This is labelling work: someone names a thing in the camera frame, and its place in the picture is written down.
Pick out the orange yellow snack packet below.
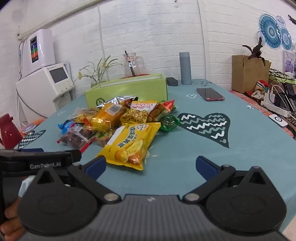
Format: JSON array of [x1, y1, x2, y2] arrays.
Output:
[[90, 103, 123, 132]]

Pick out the clear packet dark red fruit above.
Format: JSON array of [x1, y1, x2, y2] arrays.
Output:
[[57, 126, 92, 153]]

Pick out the white power strip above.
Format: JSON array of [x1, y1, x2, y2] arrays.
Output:
[[261, 100, 290, 117]]

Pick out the white appliance with screen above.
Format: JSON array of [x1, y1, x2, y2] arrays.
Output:
[[16, 62, 75, 125]]

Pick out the smartphone with red case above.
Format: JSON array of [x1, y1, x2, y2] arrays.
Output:
[[196, 87, 225, 102]]

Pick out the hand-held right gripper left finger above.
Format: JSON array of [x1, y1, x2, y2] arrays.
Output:
[[30, 156, 122, 203]]

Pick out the dark red jug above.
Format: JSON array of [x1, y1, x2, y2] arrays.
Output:
[[0, 113, 23, 149]]

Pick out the glass pitcher with black straw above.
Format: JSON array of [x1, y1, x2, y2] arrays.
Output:
[[123, 50, 145, 77]]

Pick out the clear packet yellow crisps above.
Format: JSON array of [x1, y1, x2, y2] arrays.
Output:
[[73, 108, 100, 125]]

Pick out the small jar with blue lid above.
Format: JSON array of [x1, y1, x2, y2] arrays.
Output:
[[22, 123, 36, 135]]

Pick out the light green cardboard box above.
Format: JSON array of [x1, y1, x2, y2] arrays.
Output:
[[84, 73, 167, 109]]

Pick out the brown cardboard box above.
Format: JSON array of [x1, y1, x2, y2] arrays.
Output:
[[232, 55, 272, 94]]

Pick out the white wall pipe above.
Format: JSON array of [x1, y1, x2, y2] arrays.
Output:
[[97, 0, 104, 57], [197, 0, 207, 79]]

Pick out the grey cylindrical bottle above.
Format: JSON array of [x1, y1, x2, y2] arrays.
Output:
[[179, 52, 191, 85]]

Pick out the orange coaster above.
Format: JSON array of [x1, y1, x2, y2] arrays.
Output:
[[120, 73, 151, 79]]

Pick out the red green snack packet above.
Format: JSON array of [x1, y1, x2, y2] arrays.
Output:
[[90, 130, 116, 148]]

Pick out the large blue round wall decoration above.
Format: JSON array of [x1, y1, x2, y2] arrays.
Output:
[[258, 14, 282, 49]]

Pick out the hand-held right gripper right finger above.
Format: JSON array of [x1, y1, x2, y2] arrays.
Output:
[[183, 156, 270, 202]]

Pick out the yellow chips packet red label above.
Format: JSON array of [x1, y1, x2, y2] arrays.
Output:
[[120, 100, 158, 125]]

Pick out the silver foil snack packet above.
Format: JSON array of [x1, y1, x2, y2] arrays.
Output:
[[97, 96, 139, 108]]

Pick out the blue snack packet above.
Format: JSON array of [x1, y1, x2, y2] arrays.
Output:
[[57, 120, 76, 135]]

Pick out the green plant in glass vase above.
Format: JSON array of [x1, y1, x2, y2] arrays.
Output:
[[74, 55, 117, 88]]

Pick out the dark purple plant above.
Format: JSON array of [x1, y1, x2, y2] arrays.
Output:
[[242, 37, 266, 66]]

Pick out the teal printed tablecloth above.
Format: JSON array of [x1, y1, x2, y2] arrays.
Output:
[[14, 78, 296, 232]]

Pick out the white wall water purifier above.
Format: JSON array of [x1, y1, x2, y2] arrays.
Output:
[[18, 29, 56, 77]]

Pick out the medium blue round wall decoration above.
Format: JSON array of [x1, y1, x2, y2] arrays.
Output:
[[279, 27, 293, 51]]

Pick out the small green pea packet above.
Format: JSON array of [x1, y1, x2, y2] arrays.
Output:
[[159, 115, 180, 132]]

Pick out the colourful stuffed toy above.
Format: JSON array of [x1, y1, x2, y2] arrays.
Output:
[[251, 80, 270, 100]]

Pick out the wall photo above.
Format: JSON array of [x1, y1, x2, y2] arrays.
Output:
[[284, 50, 296, 75]]

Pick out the person's left hand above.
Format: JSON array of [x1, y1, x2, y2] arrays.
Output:
[[0, 199, 25, 241]]

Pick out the orange red snack packet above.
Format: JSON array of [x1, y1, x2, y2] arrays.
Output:
[[148, 100, 175, 122]]

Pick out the large yellow cake packet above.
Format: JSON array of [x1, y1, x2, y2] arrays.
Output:
[[96, 122, 161, 171]]

